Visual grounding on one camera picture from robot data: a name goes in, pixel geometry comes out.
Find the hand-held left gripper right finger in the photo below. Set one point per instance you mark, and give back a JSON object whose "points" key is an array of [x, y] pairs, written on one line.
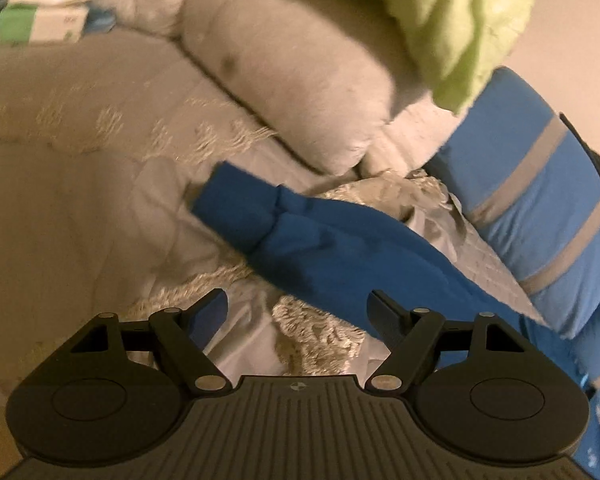
{"points": [[380, 317]]}

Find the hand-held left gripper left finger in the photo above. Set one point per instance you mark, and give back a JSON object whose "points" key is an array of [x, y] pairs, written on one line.
{"points": [[211, 312]]}

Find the blue fleece garment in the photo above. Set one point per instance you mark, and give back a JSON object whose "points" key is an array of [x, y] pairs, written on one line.
{"points": [[330, 245]]}

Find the beige lace-trimmed bed cover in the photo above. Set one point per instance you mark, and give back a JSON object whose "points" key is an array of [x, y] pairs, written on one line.
{"points": [[80, 210]]}

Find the white pillow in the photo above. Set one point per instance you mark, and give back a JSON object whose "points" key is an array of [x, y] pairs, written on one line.
{"points": [[290, 60]]}

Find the light green blanket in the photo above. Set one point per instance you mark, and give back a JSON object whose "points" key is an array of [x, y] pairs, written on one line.
{"points": [[445, 20]]}

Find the green and white tissue box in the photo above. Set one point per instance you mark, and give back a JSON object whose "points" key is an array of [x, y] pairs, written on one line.
{"points": [[40, 17]]}

